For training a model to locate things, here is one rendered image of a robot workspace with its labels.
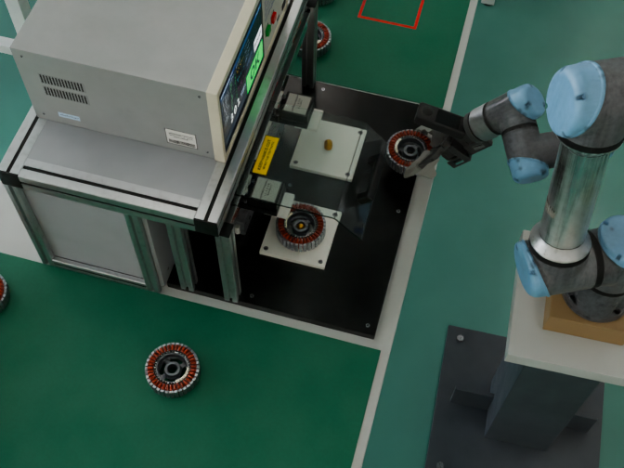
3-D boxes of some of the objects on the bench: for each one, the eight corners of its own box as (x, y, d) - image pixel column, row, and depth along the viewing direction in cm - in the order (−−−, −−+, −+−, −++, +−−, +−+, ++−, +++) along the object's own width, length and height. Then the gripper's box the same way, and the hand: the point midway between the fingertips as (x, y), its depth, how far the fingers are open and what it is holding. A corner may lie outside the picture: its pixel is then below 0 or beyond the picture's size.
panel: (254, 64, 231) (249, -24, 205) (165, 286, 199) (145, 214, 173) (250, 63, 231) (244, -25, 205) (160, 285, 199) (139, 213, 173)
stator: (136, 377, 190) (133, 370, 187) (172, 338, 194) (169, 331, 191) (175, 409, 186) (174, 402, 183) (211, 369, 191) (210, 362, 188)
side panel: (164, 281, 202) (143, 204, 174) (160, 293, 200) (137, 217, 172) (47, 252, 205) (8, 171, 177) (42, 263, 204) (2, 184, 176)
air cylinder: (254, 208, 209) (253, 195, 204) (245, 235, 205) (244, 223, 201) (234, 203, 210) (232, 190, 205) (224, 230, 206) (222, 217, 201)
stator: (282, 32, 239) (282, 22, 236) (323, 24, 241) (324, 14, 238) (294, 63, 234) (294, 54, 231) (336, 55, 236) (336, 45, 232)
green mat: (381, 350, 194) (381, 350, 194) (304, 652, 164) (304, 651, 164) (-23, 246, 205) (-23, 246, 205) (-164, 510, 175) (-164, 509, 175)
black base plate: (433, 112, 227) (434, 107, 225) (373, 340, 195) (374, 335, 193) (253, 72, 232) (253, 67, 230) (167, 287, 201) (166, 282, 199)
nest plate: (341, 214, 208) (341, 212, 207) (324, 270, 201) (324, 267, 200) (278, 200, 210) (278, 197, 209) (259, 253, 203) (259, 251, 202)
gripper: (487, 171, 193) (421, 201, 208) (500, 107, 202) (435, 138, 217) (461, 149, 189) (395, 180, 204) (474, 84, 199) (410, 119, 214)
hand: (408, 152), depth 209 cm, fingers closed on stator, 13 cm apart
